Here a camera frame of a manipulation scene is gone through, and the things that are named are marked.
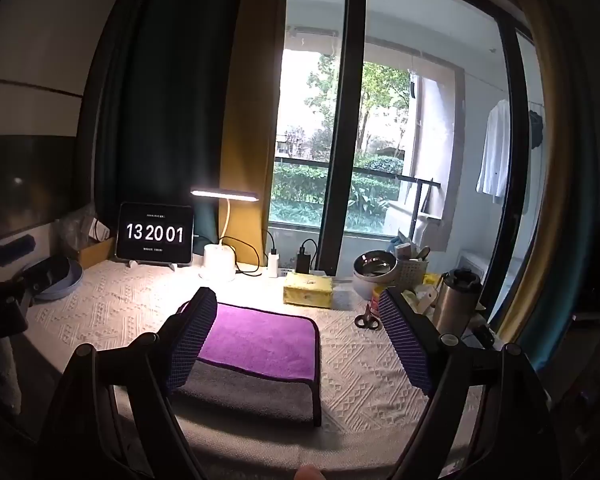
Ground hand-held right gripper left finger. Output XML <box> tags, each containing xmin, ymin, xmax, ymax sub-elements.
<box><xmin>37</xmin><ymin>286</ymin><xmax>218</xmax><ymax>480</ymax></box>

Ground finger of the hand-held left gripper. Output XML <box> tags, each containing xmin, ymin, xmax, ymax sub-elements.
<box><xmin>19</xmin><ymin>256</ymin><xmax>71</xmax><ymax>292</ymax></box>
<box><xmin>0</xmin><ymin>235</ymin><xmax>37</xmax><ymax>267</ymax></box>

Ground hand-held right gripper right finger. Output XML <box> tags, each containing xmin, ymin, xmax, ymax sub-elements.
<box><xmin>378</xmin><ymin>287</ymin><xmax>563</xmax><ymax>480</ymax></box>

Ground purple and grey towel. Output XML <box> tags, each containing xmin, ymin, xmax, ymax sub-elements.
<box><xmin>172</xmin><ymin>302</ymin><xmax>324</xmax><ymax>428</ymax></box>

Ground blue grey bowl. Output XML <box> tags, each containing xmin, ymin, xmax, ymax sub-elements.
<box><xmin>32</xmin><ymin>257</ymin><xmax>85</xmax><ymax>302</ymax></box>

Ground clear plastic bag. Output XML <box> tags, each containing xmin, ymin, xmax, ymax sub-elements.
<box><xmin>55</xmin><ymin>205</ymin><xmax>102</xmax><ymax>255</ymax></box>

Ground cardboard box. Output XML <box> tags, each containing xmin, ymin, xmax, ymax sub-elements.
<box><xmin>77</xmin><ymin>236</ymin><xmax>122</xmax><ymax>271</ymax></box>

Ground stainless steel thermos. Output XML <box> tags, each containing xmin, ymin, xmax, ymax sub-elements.
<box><xmin>432</xmin><ymin>268</ymin><xmax>483</xmax><ymax>339</ymax></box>

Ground white round container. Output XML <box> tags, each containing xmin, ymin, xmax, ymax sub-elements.
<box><xmin>353</xmin><ymin>275</ymin><xmax>395</xmax><ymax>302</ymax></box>

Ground white plastic basket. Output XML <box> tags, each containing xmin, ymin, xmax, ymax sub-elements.
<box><xmin>395</xmin><ymin>257</ymin><xmax>429</xmax><ymax>292</ymax></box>

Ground white textured tablecloth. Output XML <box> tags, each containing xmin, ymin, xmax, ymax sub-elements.
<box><xmin>25</xmin><ymin>255</ymin><xmax>486</xmax><ymax>461</ymax></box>

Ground grey tablet stand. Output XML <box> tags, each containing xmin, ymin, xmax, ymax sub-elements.
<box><xmin>122</xmin><ymin>258</ymin><xmax>177</xmax><ymax>269</ymax></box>

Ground stainless steel bowl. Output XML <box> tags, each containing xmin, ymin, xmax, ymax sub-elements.
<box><xmin>353</xmin><ymin>251</ymin><xmax>398</xmax><ymax>281</ymax></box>

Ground white desk lamp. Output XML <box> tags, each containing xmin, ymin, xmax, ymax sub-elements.
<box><xmin>190</xmin><ymin>187</ymin><xmax>260</xmax><ymax>282</ymax></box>

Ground yellow tissue box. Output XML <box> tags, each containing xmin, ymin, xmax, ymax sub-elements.
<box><xmin>282</xmin><ymin>272</ymin><xmax>335</xmax><ymax>309</ymax></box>

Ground black tablet clock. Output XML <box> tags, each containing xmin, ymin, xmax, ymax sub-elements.
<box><xmin>116</xmin><ymin>202</ymin><xmax>197</xmax><ymax>264</ymax></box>

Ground black power adapter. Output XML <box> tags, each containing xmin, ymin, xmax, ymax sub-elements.
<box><xmin>296</xmin><ymin>240</ymin><xmax>319</xmax><ymax>275</ymax></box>

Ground black balcony railing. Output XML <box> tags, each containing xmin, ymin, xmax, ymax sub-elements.
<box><xmin>274</xmin><ymin>156</ymin><xmax>442</xmax><ymax>223</ymax></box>

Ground white hanging shirt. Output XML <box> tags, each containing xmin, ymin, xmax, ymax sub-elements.
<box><xmin>476</xmin><ymin>99</ymin><xmax>511</xmax><ymax>205</ymax></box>

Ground dark green curtain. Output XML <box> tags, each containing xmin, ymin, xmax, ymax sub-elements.
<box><xmin>77</xmin><ymin>0</ymin><xmax>253</xmax><ymax>243</ymax></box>

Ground yellow curtain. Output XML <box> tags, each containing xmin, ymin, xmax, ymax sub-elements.
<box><xmin>217</xmin><ymin>0</ymin><xmax>293</xmax><ymax>250</ymax></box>

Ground dark hanging garment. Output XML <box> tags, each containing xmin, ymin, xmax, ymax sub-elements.
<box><xmin>527</xmin><ymin>109</ymin><xmax>546</xmax><ymax>150</ymax></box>

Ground black handled scissors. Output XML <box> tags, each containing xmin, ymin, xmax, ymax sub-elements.
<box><xmin>354</xmin><ymin>302</ymin><xmax>382</xmax><ymax>331</ymax></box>

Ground dark wall screen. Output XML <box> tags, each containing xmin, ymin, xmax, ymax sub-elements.
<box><xmin>0</xmin><ymin>133</ymin><xmax>79</xmax><ymax>249</ymax></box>

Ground black cable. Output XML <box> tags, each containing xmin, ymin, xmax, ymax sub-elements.
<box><xmin>219</xmin><ymin>236</ymin><xmax>262</xmax><ymax>276</ymax></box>

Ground black sliding door frame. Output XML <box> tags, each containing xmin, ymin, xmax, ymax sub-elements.
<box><xmin>324</xmin><ymin>0</ymin><xmax>370</xmax><ymax>277</ymax></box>

